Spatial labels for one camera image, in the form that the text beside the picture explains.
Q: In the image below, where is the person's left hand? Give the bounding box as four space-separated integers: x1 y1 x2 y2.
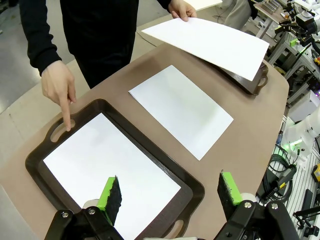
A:
167 0 198 23

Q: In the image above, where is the person's left forearm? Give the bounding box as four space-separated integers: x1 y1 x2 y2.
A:
157 0 176 12

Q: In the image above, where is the white A4 paper sheet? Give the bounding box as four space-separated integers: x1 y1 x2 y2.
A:
42 112 182 240
141 16 270 82
128 64 235 161

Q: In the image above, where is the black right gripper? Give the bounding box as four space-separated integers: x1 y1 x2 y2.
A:
274 16 317 48

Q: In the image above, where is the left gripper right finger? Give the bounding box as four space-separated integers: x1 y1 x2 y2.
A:
214 171 301 240

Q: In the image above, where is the person in black sweater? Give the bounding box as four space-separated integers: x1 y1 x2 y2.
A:
19 0 176 89

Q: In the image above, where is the person's right forearm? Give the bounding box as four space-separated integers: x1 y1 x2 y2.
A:
19 0 63 77

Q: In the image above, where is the aluminium profile frame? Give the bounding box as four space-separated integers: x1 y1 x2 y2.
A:
268 32 316 101

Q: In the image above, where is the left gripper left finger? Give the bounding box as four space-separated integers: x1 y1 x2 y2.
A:
44 175 126 240

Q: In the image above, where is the large white table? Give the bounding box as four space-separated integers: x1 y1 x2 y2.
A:
194 0 223 11

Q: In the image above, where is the white box cabinet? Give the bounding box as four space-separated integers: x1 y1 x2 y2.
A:
289 89 320 123

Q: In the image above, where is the person's right hand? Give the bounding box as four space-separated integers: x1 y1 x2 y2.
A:
41 59 77 133

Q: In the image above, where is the yellow emergency stop box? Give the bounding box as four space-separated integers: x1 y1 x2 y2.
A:
311 164 320 183

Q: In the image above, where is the black pendant with yellow label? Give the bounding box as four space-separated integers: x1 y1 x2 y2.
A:
274 166 298 191

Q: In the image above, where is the brown plastic serving tray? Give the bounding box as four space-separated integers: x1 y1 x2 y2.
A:
24 98 206 240
212 62 270 96

